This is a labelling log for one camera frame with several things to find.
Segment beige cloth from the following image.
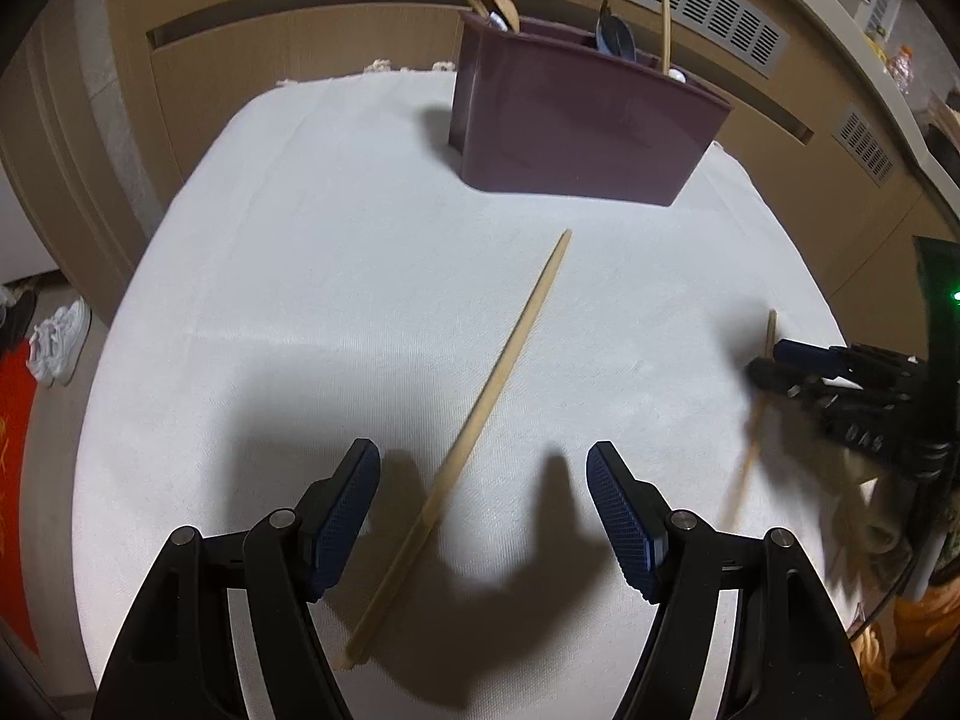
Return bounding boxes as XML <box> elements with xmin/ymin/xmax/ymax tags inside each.
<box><xmin>829</xmin><ymin>465</ymin><xmax>912</xmax><ymax>578</ymax></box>

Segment wooden cabinet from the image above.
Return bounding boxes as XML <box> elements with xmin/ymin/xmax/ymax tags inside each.
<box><xmin>0</xmin><ymin>0</ymin><xmax>960</xmax><ymax>316</ymax></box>

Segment black cable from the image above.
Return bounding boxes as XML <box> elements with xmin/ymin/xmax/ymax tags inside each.
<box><xmin>851</xmin><ymin>457</ymin><xmax>950</xmax><ymax>638</ymax></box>

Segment long grey vent grille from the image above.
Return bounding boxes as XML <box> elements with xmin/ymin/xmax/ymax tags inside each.
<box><xmin>247</xmin><ymin>0</ymin><xmax>792</xmax><ymax>77</ymax></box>

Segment dark shoes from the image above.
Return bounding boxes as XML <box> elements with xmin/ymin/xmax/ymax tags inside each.
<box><xmin>0</xmin><ymin>281</ymin><xmax>38</xmax><ymax>353</ymax></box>

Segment red floor mat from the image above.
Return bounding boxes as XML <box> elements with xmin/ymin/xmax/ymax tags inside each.
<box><xmin>0</xmin><ymin>367</ymin><xmax>38</xmax><ymax>653</ymax></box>

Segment plastic bottle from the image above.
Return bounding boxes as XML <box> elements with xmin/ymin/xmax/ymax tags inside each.
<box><xmin>885</xmin><ymin>41</ymin><xmax>916</xmax><ymax>95</ymax></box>

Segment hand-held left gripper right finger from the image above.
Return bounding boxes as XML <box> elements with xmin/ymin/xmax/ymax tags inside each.
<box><xmin>586</xmin><ymin>441</ymin><xmax>872</xmax><ymax>720</ymax></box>

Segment white sneakers pair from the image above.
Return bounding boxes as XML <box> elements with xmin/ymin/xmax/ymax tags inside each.
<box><xmin>28</xmin><ymin>298</ymin><xmax>92</xmax><ymax>387</ymax></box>

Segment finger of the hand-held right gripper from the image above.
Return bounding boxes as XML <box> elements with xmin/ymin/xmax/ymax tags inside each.
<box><xmin>772</xmin><ymin>337</ymin><xmax>922</xmax><ymax>387</ymax></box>
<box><xmin>746</xmin><ymin>358</ymin><xmax>852</xmax><ymax>413</ymax></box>

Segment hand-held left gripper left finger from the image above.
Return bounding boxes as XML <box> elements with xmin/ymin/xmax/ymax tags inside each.
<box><xmin>91</xmin><ymin>439</ymin><xmax>381</xmax><ymax>720</ymax></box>

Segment black spoon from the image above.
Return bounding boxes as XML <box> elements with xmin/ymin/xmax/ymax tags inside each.
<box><xmin>595</xmin><ymin>0</ymin><xmax>638</xmax><ymax>65</ymax></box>

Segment orange patterned cloth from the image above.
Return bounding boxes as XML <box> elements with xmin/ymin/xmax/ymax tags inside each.
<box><xmin>855</xmin><ymin>577</ymin><xmax>960</xmax><ymax>720</ymax></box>

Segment white tablecloth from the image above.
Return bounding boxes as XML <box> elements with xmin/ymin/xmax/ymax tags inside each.
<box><xmin>71</xmin><ymin>64</ymin><xmax>901</xmax><ymax>720</ymax></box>

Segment purple utensil holder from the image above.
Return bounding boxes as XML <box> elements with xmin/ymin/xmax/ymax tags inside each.
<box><xmin>448</xmin><ymin>11</ymin><xmax>732</xmax><ymax>207</ymax></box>

